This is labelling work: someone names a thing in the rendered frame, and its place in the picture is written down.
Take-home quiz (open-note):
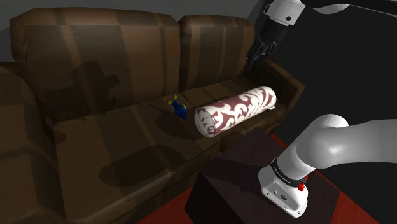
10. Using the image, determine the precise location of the blue and yellow fish toy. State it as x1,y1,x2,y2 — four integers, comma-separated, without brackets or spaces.
167,94,189,120

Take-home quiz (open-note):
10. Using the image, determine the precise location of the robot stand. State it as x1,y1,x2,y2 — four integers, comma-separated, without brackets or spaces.
184,127,341,224

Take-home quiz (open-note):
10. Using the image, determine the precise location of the brown leather sofa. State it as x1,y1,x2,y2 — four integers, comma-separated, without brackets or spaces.
0,7,306,224

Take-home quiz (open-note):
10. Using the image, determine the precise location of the red rug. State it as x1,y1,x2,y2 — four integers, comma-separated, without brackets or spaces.
136,133,380,224

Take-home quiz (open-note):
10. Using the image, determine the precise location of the white and maroon bolster pillow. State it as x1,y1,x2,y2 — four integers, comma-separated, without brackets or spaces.
193,85,277,139

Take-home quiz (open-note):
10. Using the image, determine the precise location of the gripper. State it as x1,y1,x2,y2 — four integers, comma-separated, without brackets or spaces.
246,16,290,72

